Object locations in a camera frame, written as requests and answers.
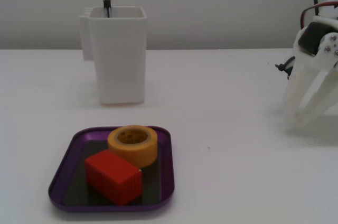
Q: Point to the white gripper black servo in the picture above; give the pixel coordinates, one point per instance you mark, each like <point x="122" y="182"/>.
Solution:
<point x="307" y="63"/>

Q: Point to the red rectangular block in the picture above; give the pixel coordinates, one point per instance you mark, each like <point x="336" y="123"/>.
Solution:
<point x="113" y="176"/>

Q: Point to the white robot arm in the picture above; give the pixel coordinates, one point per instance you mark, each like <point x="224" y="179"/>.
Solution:
<point x="331" y="4"/>

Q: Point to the yellow masking tape roll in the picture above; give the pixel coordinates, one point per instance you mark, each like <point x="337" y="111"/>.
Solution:
<point x="140" y="152"/>

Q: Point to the white plastic pen holder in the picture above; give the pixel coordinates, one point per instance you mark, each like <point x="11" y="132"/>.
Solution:
<point x="118" y="57"/>

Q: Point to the purple metal tray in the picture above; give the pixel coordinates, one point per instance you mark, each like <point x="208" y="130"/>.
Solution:
<point x="67" y="181"/>

